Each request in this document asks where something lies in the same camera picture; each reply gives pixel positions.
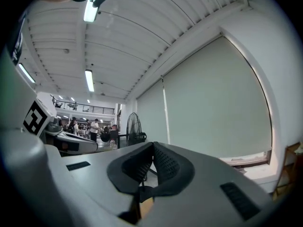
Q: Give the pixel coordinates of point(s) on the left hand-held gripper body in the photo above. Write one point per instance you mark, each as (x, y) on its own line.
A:
(35, 117)

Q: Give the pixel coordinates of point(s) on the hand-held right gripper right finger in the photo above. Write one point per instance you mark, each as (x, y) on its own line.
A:
(208, 174)

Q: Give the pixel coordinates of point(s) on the fluorescent ceiling light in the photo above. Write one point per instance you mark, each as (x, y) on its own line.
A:
(91, 9)
(89, 80)
(26, 72)

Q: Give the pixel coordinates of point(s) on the wooden shelf rack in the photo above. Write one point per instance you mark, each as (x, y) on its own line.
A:
(291, 164)

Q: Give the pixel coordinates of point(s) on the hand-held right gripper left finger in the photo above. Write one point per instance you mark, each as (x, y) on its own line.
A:
(94, 174)

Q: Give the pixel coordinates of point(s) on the wide grey roller blind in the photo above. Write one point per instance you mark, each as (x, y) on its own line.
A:
(213, 103)

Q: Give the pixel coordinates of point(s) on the black standing fan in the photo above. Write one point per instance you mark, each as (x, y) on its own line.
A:
(135, 126)

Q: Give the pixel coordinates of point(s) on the black mezzanine railing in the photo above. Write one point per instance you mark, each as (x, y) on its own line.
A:
(85, 108)

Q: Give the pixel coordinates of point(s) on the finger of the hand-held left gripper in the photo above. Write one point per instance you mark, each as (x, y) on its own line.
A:
(82, 143)

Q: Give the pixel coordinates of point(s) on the narrow grey roller blind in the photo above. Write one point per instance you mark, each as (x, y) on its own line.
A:
(151, 117)

